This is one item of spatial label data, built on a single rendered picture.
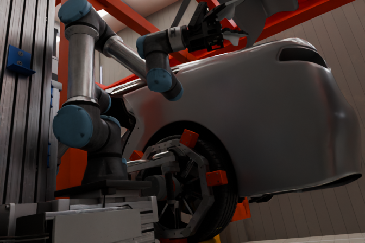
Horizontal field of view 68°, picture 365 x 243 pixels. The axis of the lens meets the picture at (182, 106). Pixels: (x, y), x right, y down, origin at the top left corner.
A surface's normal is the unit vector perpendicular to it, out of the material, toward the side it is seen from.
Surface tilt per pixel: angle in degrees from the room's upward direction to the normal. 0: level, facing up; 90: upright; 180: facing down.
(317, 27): 90
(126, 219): 90
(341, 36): 90
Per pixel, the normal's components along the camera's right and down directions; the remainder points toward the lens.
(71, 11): -0.27, -0.44
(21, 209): 0.87, -0.29
